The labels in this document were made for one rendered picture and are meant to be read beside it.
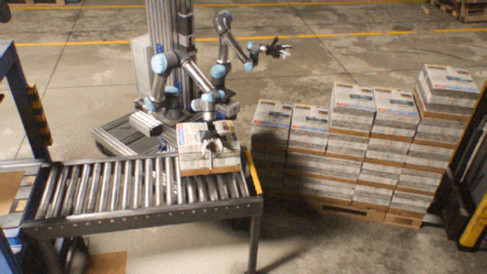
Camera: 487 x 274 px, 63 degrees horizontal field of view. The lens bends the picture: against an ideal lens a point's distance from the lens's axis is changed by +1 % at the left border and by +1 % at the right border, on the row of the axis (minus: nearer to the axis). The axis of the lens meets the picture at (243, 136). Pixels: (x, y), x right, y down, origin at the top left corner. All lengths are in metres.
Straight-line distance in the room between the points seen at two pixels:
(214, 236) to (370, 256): 1.21
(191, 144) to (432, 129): 1.66
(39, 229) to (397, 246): 2.54
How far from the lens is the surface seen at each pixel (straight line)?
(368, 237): 3.43
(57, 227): 2.44
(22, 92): 2.73
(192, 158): 2.41
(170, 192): 2.43
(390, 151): 3.09
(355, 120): 2.91
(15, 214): 2.56
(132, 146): 3.81
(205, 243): 3.18
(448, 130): 3.04
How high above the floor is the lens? 2.48
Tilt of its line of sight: 36 degrees down
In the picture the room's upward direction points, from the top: 3 degrees clockwise
